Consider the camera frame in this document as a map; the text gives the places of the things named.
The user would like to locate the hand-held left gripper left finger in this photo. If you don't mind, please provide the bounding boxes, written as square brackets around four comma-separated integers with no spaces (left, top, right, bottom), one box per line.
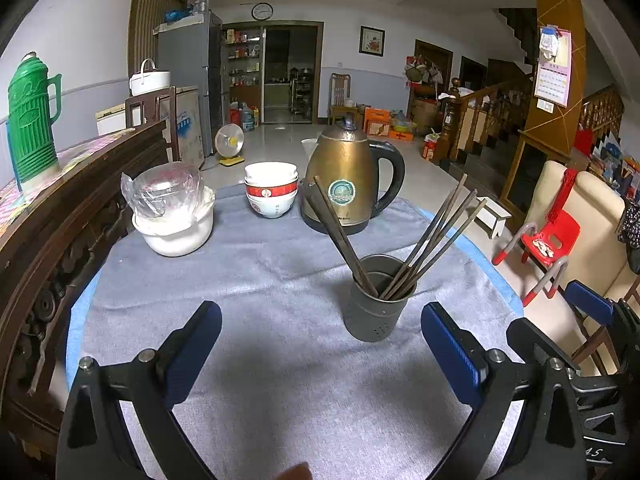
[57,301,223,480]

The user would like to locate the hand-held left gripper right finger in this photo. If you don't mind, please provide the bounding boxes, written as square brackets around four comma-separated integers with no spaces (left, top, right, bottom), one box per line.
[421,302,588,480]

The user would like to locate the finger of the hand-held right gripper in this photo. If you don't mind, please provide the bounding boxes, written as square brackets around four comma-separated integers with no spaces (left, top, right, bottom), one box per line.
[564,281,640,328]
[506,317,583,373]

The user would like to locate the grey metal chopstick holder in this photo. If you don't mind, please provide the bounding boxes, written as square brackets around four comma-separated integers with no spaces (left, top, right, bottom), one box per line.
[348,255,417,343]

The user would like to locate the set of dark chopsticks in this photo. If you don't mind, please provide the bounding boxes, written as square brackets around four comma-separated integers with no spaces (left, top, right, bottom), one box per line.
[302,174,488,301]

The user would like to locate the beige armchair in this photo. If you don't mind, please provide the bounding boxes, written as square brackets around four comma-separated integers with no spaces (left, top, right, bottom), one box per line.
[530,160,640,376]

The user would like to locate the red plastic child chair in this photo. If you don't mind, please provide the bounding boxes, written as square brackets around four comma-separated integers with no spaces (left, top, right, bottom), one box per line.
[491,209,583,307]

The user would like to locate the dark patterned cloth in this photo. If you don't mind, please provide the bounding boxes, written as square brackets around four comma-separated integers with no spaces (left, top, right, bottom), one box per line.
[617,200,640,273]

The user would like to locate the grey table cloth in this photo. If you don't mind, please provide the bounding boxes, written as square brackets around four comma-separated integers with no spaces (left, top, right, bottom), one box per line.
[80,185,526,480]

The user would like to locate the white plastic pot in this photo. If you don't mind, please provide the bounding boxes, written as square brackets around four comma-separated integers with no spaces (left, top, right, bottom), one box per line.
[132,186,216,258]

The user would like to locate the blue table cloth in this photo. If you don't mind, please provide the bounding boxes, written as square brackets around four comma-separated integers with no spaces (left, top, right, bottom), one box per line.
[65,200,526,361]

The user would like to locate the small white stool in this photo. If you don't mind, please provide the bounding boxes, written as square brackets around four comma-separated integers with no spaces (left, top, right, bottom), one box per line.
[472,197,513,238]

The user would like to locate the carved dark wooden sideboard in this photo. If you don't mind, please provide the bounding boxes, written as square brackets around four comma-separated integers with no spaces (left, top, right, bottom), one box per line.
[0,120,173,456]

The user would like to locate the red banded white bowl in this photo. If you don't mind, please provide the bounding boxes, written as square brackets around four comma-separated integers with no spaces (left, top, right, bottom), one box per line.
[245,182,299,201]

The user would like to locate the yellow fan heater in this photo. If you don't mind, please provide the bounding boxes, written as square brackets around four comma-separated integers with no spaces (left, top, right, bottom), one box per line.
[214,124,246,167]

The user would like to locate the wooden stair railing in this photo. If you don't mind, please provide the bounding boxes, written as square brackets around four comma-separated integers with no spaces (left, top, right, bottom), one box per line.
[440,77,536,166]

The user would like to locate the bronze electric kettle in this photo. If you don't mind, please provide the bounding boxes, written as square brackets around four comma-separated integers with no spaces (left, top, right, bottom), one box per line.
[300,116,406,236]

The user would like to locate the colourful sideboard mat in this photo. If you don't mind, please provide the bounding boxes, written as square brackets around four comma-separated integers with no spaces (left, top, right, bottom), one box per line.
[0,127,137,211]

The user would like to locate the orange cardboard box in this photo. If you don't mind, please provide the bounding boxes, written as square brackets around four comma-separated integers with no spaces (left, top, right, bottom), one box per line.
[364,107,393,138]

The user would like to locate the dark wooden chair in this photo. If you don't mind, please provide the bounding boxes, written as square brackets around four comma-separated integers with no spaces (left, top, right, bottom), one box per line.
[125,86,181,161]

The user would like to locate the blue thermos flask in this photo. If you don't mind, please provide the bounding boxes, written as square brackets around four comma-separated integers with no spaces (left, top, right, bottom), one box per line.
[6,120,23,193]

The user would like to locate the green thermos flask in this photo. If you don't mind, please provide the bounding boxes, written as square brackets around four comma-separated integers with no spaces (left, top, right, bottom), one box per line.
[7,51,63,193]

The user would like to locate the wooden dining chair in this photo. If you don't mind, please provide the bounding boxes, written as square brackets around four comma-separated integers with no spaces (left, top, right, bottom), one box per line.
[328,72,353,123]

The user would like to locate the pantry shelf with bottles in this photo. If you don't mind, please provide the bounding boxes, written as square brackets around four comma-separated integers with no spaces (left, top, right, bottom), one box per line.
[222,27,263,126]

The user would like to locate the grey refrigerator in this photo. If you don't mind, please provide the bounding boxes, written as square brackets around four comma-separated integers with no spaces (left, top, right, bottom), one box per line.
[156,10,231,158]

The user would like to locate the pink wall calendar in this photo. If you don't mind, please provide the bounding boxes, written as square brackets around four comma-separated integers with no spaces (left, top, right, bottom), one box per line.
[533,25,572,108]

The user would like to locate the white lidded pot with handle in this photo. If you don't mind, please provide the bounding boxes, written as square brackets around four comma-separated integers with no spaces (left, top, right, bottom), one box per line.
[130,58,172,97]

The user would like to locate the framed wall picture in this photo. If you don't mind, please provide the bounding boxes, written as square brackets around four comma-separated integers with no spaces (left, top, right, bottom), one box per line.
[359,26,387,57]

